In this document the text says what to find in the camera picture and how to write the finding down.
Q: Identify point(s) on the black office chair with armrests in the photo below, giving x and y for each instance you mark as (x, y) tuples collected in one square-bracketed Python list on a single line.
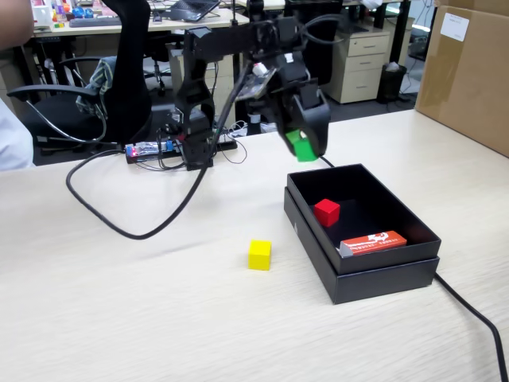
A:
[(127, 79)]

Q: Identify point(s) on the controller board with red LED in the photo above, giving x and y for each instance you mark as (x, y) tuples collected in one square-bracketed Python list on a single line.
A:
[(139, 150)]

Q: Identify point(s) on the large brown cardboard box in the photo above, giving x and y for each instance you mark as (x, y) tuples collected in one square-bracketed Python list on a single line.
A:
[(465, 79)]

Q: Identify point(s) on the beige three-drawer cabinet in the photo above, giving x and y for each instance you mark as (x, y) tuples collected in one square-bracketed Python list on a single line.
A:
[(362, 67)]

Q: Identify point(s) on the yellow wooden cube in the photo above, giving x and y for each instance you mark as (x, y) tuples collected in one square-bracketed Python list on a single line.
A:
[(259, 255)]

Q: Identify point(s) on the black open box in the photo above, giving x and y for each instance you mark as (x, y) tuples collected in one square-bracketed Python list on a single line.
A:
[(378, 286)]

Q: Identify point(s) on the white desk device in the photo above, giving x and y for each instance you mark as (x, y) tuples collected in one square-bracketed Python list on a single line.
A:
[(43, 18)]

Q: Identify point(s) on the black trash bin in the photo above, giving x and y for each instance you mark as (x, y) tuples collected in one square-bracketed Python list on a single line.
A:
[(391, 83)]

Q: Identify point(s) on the person's white shirt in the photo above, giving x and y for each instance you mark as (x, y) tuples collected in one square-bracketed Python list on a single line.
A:
[(12, 139)]

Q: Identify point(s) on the black laptop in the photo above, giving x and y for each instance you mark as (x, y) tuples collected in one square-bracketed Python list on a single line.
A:
[(191, 10)]

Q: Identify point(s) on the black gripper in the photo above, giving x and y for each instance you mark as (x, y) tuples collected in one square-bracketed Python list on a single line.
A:
[(292, 75)]

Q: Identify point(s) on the black keyboard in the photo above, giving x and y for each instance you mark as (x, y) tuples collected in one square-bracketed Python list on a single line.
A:
[(95, 22)]

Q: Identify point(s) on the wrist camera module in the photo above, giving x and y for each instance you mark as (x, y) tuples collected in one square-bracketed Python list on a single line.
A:
[(256, 83)]

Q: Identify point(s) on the person's bare forearm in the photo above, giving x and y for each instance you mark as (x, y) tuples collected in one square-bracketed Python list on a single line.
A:
[(12, 20)]

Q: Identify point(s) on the striped green cloth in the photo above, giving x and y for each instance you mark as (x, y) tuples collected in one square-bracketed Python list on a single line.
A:
[(101, 77)]

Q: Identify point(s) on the blue toy balls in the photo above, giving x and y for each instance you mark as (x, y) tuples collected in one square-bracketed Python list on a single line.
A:
[(81, 12)]

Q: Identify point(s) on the red wooden cube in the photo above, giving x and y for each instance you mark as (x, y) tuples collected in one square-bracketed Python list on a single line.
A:
[(327, 213)]

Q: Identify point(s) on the orange matchbox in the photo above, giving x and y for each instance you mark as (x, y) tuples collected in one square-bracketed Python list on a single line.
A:
[(374, 242)]

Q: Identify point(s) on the black cardboard box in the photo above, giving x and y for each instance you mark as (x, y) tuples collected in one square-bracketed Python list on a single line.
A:
[(381, 262)]

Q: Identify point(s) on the light wooden office desk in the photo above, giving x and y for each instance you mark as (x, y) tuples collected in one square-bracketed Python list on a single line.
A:
[(131, 28)]

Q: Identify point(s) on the black-legged office desk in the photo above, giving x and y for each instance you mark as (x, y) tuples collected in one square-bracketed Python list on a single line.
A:
[(399, 32)]

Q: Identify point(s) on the black mesh office chair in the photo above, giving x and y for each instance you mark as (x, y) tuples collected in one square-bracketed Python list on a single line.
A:
[(327, 55)]

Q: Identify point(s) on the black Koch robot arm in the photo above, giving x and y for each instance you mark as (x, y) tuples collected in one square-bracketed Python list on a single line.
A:
[(195, 99)]

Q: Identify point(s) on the green wooden cube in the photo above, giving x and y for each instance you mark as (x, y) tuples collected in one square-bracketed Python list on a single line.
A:
[(306, 153)]

